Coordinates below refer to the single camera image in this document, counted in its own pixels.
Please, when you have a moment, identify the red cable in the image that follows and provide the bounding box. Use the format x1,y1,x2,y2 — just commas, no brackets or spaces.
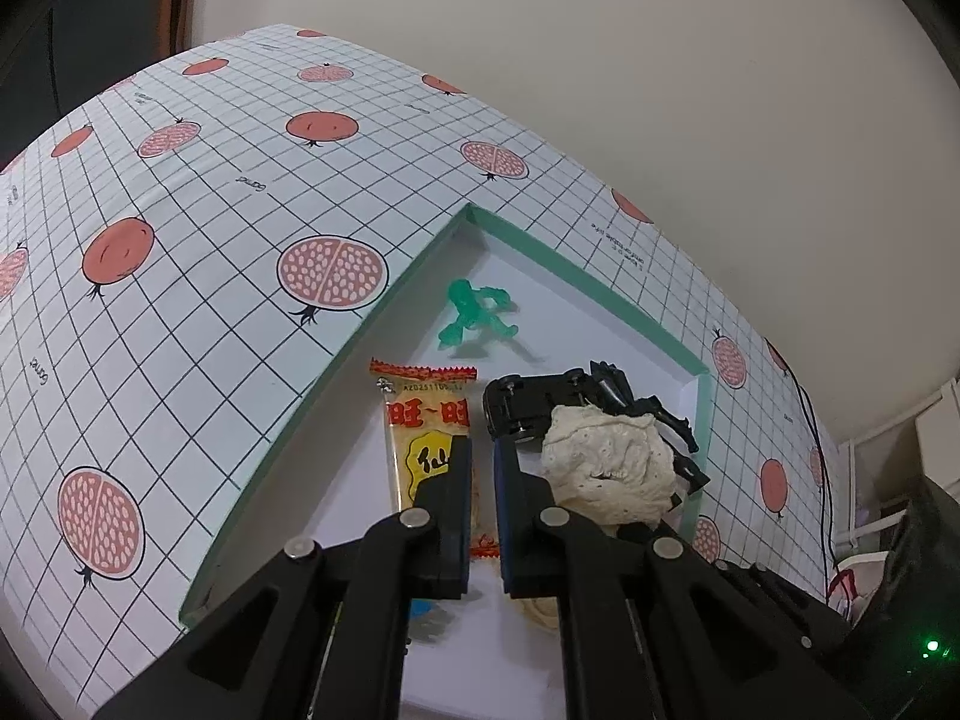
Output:
825,566,856,620

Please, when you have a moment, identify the green translucent toy figure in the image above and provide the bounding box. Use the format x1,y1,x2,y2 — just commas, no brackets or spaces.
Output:
437,277,518,352

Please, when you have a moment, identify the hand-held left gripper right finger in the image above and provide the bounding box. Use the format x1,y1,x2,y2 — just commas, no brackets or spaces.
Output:
491,439,875,720

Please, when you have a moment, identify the cream lace cloth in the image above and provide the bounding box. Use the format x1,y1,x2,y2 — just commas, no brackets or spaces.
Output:
540,401,685,530

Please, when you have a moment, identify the white shelf unit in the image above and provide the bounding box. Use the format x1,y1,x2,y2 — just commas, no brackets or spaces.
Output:
836,375,960,563

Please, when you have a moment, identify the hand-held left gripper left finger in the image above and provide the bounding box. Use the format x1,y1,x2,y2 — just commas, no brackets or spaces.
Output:
90,435,477,720

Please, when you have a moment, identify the black cable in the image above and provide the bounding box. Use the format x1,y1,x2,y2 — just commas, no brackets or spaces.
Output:
765,341,837,578

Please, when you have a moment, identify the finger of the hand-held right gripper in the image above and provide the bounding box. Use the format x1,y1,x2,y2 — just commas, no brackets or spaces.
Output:
705,559,856,661

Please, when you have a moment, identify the cream round object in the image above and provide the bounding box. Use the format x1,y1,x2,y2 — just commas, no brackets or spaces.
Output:
514,596,563,635

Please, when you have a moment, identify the black toy figure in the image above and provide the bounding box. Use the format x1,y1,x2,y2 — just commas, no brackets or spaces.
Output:
589,360,712,496

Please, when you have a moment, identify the white box with green rim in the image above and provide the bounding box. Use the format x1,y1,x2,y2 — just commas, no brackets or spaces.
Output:
178,202,713,720

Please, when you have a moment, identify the yellow red rice cracker packet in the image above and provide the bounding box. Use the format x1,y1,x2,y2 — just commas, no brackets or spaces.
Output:
367,358,502,560

